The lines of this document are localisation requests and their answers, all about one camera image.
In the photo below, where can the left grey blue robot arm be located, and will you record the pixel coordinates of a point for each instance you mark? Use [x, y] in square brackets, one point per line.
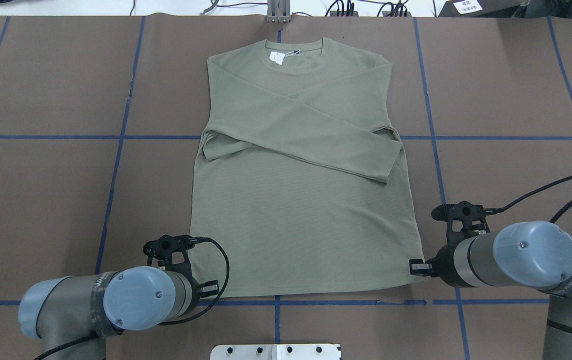
[72, 317]

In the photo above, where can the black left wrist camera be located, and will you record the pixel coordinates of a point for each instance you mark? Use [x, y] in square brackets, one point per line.
[170, 253]

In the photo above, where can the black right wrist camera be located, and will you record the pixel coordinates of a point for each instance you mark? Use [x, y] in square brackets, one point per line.
[464, 220]

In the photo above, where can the white shirt neck label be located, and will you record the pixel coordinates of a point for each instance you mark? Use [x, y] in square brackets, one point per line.
[278, 57]

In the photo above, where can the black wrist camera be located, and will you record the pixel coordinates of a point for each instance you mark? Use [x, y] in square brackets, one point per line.
[464, 220]
[170, 253]

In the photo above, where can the aluminium frame post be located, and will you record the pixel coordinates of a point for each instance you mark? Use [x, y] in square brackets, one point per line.
[278, 11]

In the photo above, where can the black box with label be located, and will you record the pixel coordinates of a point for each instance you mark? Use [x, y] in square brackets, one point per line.
[479, 8]

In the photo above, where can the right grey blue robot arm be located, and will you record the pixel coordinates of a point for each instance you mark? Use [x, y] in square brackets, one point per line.
[532, 254]

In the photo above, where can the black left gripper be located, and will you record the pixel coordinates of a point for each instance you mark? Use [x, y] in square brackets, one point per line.
[200, 293]

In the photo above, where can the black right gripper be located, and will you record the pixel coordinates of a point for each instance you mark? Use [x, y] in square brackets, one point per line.
[441, 265]

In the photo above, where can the olive green long-sleeve shirt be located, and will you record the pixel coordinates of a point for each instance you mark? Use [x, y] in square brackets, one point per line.
[300, 175]

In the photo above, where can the white metal base plate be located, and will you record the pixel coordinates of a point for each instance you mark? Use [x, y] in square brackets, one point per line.
[297, 351]

